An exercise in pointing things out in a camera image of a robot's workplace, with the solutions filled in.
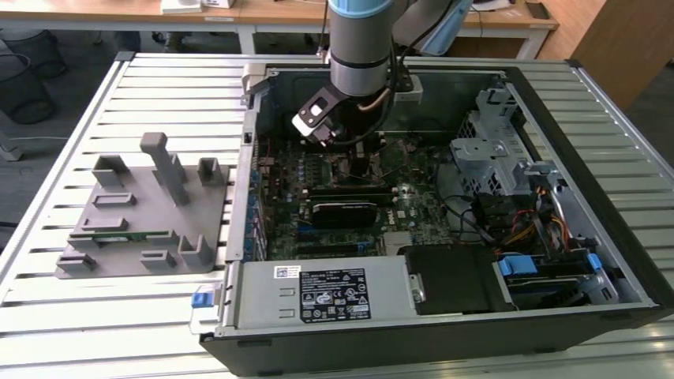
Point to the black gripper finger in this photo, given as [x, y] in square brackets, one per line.
[360, 166]

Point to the CPU socket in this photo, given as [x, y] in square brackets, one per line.
[375, 181]

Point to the black RAM slot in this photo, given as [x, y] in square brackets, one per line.
[347, 190]
[347, 199]

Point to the green motherboard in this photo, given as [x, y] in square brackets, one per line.
[420, 185]

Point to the small black graphics card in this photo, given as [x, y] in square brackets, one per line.
[344, 215]

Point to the silver chipset heat sink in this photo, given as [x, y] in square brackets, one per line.
[395, 241]

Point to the silver drive cage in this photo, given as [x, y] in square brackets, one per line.
[476, 152]

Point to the black expansion slot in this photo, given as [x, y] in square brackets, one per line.
[325, 249]

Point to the black fan shroud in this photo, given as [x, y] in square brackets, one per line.
[452, 276]

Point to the silver power supply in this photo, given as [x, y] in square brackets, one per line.
[252, 292]

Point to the blue disk carrier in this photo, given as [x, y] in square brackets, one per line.
[518, 268]

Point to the grey parts rack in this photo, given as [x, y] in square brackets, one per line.
[152, 221]

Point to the small dark phone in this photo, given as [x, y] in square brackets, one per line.
[538, 11]

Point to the white box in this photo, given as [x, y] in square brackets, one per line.
[181, 6]

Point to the blue case latch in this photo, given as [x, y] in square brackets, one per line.
[203, 300]

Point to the green RAM stick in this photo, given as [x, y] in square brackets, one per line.
[139, 236]

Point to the black PC case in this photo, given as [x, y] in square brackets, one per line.
[368, 351]

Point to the small blue clip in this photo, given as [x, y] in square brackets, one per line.
[594, 263]

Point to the wooden cabinet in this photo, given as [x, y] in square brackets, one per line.
[620, 39]

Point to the wooden desk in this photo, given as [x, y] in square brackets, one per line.
[105, 16]

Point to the black mesh waste bin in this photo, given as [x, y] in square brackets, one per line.
[25, 94]

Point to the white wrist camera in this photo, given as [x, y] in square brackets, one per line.
[315, 116]

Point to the small silver wrist camera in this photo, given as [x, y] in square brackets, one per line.
[409, 90]

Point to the silver disk bay bracket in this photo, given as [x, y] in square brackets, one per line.
[571, 213]

